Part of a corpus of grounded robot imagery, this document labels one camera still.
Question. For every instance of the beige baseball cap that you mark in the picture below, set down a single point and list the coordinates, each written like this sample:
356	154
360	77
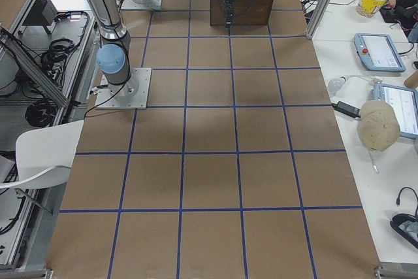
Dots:
378	128

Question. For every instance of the white plastic chair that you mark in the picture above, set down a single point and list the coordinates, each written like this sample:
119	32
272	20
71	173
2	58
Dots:
44	157

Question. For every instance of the black power adapter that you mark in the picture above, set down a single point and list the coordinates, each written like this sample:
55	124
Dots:
346	109

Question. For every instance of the white light bulb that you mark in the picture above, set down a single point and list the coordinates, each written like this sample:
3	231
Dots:
336	84

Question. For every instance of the grey electronics box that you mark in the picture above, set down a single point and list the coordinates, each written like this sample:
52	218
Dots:
42	13

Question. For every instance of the blue teach pendant tablet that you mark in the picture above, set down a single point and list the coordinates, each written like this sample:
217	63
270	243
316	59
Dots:
378	53

